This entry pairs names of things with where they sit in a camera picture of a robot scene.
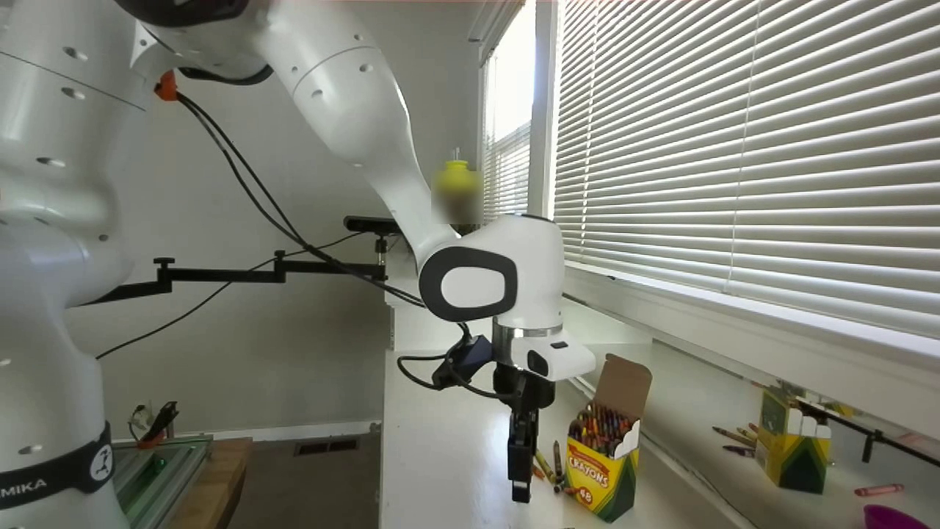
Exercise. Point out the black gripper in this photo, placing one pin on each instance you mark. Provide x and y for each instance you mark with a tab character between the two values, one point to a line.
523	386

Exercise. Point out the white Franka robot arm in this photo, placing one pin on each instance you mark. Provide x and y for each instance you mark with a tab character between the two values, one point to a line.
325	70

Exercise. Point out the yellow green crayon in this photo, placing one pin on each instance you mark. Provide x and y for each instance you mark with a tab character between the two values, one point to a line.
545	465

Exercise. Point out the yellow green crayon box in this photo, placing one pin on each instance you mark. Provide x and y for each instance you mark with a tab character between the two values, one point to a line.
602	481

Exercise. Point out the wooden board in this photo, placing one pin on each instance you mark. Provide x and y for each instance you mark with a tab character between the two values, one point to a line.
219	485

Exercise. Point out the yellow table lamp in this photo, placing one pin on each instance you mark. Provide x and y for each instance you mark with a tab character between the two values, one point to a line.
457	177

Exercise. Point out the wide white window blinds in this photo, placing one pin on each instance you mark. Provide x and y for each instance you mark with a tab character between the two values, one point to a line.
743	149

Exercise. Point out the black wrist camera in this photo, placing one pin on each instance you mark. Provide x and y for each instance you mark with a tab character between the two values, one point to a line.
466	359

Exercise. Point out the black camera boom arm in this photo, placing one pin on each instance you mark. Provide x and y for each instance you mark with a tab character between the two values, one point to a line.
325	269

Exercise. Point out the black stereo camera bar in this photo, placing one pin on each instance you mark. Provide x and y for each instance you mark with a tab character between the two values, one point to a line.
370	225

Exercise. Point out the green tinted glass frame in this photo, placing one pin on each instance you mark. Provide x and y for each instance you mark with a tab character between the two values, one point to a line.
162	485

